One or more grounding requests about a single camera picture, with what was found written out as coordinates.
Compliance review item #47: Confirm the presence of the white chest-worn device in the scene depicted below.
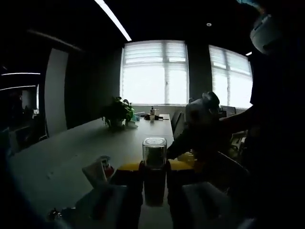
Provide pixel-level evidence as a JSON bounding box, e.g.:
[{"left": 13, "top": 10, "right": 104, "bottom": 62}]
[{"left": 249, "top": 14, "right": 282, "bottom": 54}]

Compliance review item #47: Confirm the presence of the long ceiling light strip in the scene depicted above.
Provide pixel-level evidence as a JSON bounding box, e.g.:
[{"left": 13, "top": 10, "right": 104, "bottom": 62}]
[{"left": 94, "top": 0, "right": 132, "bottom": 41}]

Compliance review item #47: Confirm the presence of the window with white blinds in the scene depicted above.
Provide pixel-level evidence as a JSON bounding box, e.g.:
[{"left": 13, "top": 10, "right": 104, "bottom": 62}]
[
  {"left": 208, "top": 44, "right": 254, "bottom": 109},
  {"left": 121, "top": 40, "right": 190, "bottom": 105}
]

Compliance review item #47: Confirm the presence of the dark office chair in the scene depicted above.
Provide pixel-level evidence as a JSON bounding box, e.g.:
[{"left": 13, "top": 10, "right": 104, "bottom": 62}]
[{"left": 172, "top": 111, "right": 187, "bottom": 140}]

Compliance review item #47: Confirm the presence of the white pump bottle red collar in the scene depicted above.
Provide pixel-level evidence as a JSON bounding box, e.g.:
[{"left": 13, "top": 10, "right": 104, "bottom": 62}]
[{"left": 99, "top": 155, "right": 115, "bottom": 177}]

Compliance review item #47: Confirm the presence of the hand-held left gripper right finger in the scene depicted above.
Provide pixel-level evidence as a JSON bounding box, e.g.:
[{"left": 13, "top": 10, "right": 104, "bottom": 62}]
[{"left": 166, "top": 159, "right": 239, "bottom": 229}]

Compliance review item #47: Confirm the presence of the person's dark-clothed torso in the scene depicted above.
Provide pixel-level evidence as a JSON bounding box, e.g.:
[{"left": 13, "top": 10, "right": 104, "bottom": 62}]
[{"left": 245, "top": 0, "right": 305, "bottom": 229}]

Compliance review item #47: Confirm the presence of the grey high-back office chair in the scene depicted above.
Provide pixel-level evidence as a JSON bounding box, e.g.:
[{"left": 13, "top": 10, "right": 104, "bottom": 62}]
[{"left": 185, "top": 92, "right": 221, "bottom": 134}]

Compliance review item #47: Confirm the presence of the white skincare tube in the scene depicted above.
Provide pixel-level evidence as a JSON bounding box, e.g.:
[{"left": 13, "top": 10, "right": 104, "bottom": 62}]
[{"left": 81, "top": 159, "right": 108, "bottom": 190}]

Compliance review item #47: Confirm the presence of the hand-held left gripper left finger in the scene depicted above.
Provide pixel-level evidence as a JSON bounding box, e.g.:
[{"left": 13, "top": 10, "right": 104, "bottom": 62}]
[{"left": 71, "top": 163, "right": 145, "bottom": 229}]

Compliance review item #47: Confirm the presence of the green potted plant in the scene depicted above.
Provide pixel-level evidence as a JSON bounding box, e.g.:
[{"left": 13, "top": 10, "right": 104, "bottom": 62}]
[{"left": 100, "top": 96, "right": 135, "bottom": 128}]

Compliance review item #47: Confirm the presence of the small white red-label bottle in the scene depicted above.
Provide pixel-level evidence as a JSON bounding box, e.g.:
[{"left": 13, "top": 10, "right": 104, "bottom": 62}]
[{"left": 142, "top": 137, "right": 167, "bottom": 206}]

